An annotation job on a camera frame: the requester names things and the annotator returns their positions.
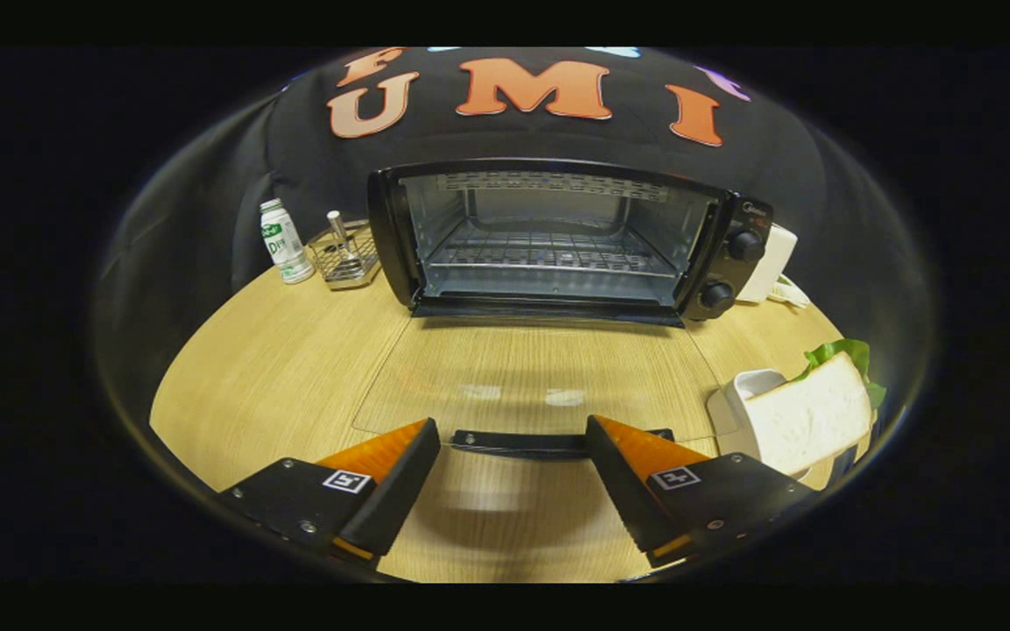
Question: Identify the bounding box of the lettuce sandwich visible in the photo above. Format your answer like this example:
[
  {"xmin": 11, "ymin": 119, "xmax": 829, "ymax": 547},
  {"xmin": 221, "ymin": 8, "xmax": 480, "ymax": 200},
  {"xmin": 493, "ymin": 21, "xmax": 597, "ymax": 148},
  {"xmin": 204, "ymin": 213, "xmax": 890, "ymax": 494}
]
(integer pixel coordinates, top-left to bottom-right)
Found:
[{"xmin": 745, "ymin": 339, "xmax": 888, "ymax": 479}]

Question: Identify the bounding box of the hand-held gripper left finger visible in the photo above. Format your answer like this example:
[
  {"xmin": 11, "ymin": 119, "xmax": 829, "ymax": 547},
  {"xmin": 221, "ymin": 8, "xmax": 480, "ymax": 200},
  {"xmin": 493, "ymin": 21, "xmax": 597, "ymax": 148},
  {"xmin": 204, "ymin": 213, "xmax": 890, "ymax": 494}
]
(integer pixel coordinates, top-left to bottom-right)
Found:
[{"xmin": 217, "ymin": 418, "xmax": 441, "ymax": 562}]

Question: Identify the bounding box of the metal shaker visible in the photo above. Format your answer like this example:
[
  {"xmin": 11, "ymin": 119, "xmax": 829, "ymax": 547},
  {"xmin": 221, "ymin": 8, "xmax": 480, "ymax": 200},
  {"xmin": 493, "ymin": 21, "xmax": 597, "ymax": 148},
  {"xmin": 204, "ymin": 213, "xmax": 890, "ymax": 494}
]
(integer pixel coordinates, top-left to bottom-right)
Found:
[{"xmin": 326, "ymin": 210, "xmax": 359, "ymax": 266}]

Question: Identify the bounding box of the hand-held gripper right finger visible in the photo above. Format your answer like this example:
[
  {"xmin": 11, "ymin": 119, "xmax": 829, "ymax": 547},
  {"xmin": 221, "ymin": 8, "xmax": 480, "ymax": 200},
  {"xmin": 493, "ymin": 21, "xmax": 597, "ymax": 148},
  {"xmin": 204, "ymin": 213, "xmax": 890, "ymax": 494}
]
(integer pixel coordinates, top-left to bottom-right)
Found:
[{"xmin": 587, "ymin": 415, "xmax": 822, "ymax": 567}]

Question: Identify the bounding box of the wire mesh basket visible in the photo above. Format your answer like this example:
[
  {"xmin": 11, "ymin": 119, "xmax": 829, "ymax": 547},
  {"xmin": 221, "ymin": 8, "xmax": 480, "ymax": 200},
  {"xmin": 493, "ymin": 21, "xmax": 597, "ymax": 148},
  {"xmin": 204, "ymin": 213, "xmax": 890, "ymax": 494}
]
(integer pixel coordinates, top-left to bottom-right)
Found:
[{"xmin": 306, "ymin": 223, "xmax": 382, "ymax": 292}]

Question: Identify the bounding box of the white bottle with green label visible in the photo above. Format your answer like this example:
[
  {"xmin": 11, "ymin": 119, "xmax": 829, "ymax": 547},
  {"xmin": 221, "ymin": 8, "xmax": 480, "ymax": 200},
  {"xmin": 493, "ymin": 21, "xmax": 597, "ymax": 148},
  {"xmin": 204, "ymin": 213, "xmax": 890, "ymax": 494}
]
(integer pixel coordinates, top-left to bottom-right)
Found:
[{"xmin": 260, "ymin": 198, "xmax": 316, "ymax": 286}]

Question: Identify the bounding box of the white pop-up toaster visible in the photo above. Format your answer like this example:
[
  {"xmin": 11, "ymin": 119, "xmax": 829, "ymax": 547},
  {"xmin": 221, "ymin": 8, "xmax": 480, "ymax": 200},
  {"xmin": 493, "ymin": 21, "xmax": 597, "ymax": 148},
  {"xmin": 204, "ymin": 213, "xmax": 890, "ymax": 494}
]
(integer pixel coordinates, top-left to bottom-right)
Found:
[{"xmin": 736, "ymin": 223, "xmax": 799, "ymax": 306}]

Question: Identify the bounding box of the black toaster oven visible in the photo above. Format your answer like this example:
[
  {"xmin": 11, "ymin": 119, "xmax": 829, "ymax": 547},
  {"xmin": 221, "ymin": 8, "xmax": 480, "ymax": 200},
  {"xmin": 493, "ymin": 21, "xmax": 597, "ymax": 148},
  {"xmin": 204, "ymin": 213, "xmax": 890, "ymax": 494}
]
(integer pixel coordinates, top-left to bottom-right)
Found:
[{"xmin": 352, "ymin": 158, "xmax": 774, "ymax": 462}]

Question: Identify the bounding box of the white plastic tray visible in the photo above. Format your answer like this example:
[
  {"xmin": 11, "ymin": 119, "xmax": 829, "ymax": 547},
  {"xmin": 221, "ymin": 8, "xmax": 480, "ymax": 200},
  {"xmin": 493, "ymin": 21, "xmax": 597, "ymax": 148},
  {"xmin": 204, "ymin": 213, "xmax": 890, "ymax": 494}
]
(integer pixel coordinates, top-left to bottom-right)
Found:
[{"xmin": 706, "ymin": 369, "xmax": 822, "ymax": 485}]

